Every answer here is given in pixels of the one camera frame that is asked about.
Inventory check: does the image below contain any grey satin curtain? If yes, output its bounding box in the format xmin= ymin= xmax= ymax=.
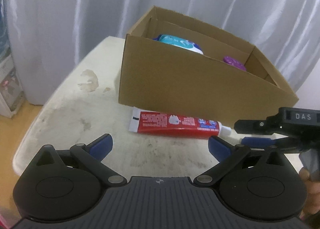
xmin=3 ymin=0 xmax=319 ymax=109

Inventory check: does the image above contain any person's right hand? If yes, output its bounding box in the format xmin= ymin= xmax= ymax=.
xmin=299 ymin=168 xmax=320 ymax=218

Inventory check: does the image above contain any large blue water jug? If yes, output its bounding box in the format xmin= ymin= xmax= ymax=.
xmin=0 ymin=0 xmax=10 ymax=62

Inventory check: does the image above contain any white small table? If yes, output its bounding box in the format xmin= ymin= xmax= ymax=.
xmin=12 ymin=35 xmax=251 ymax=177

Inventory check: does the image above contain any blue wet wipes pack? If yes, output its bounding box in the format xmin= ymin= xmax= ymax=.
xmin=153 ymin=34 xmax=203 ymax=55

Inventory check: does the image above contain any brown cardboard box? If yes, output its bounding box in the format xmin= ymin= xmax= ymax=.
xmin=119 ymin=7 xmax=298 ymax=126

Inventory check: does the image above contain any purple air freshener jar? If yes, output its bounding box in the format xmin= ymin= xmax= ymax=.
xmin=223 ymin=56 xmax=246 ymax=71

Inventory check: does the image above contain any red toothpaste tube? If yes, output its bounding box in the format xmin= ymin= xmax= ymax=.
xmin=129 ymin=107 xmax=232 ymax=139

